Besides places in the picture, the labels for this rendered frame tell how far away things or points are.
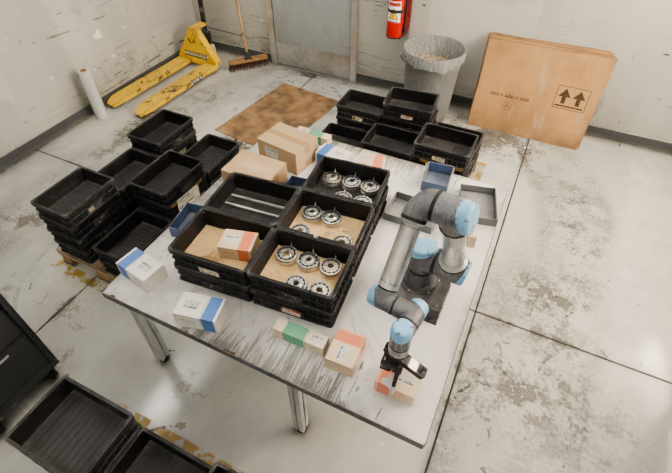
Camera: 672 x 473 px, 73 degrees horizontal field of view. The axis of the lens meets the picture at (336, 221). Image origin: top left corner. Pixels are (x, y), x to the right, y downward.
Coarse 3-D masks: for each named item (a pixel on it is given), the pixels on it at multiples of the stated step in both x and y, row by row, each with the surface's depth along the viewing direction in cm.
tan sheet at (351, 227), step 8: (296, 216) 233; (344, 216) 233; (312, 224) 229; (320, 224) 229; (344, 224) 229; (352, 224) 229; (360, 224) 229; (312, 232) 225; (320, 232) 225; (328, 232) 225; (336, 232) 225; (344, 232) 225; (352, 232) 225; (352, 240) 221
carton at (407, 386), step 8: (376, 376) 175; (384, 376) 175; (400, 376) 175; (408, 376) 175; (376, 384) 175; (400, 384) 173; (408, 384) 173; (416, 384) 173; (384, 392) 177; (400, 392) 171; (408, 392) 171; (416, 392) 175; (400, 400) 175; (408, 400) 172
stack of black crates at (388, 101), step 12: (396, 96) 379; (408, 96) 375; (420, 96) 372; (432, 96) 368; (384, 108) 359; (396, 108) 354; (408, 108) 351; (420, 108) 371; (432, 108) 351; (384, 120) 368; (396, 120) 362; (408, 120) 358; (420, 120) 355; (432, 120) 361
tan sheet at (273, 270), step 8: (272, 256) 214; (272, 264) 210; (296, 264) 210; (344, 264) 210; (264, 272) 207; (272, 272) 207; (280, 272) 207; (288, 272) 207; (296, 272) 207; (304, 272) 207; (312, 272) 207; (280, 280) 204; (312, 280) 204; (320, 280) 204; (328, 280) 204; (336, 280) 204
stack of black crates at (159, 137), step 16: (160, 112) 350; (176, 112) 349; (144, 128) 340; (160, 128) 352; (176, 128) 352; (192, 128) 348; (144, 144) 327; (160, 144) 320; (176, 144) 336; (192, 144) 354
